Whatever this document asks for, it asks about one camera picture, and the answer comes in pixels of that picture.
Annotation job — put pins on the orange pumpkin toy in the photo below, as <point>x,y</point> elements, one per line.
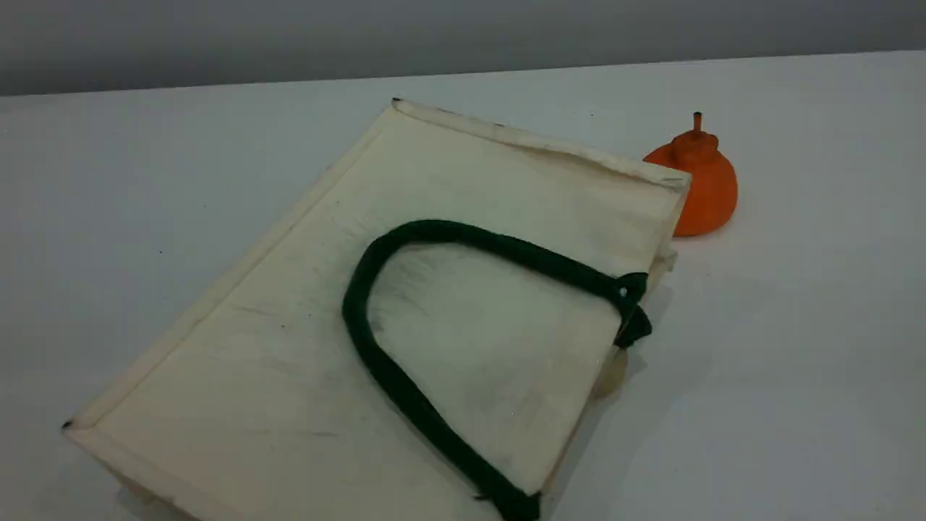
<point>705,192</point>

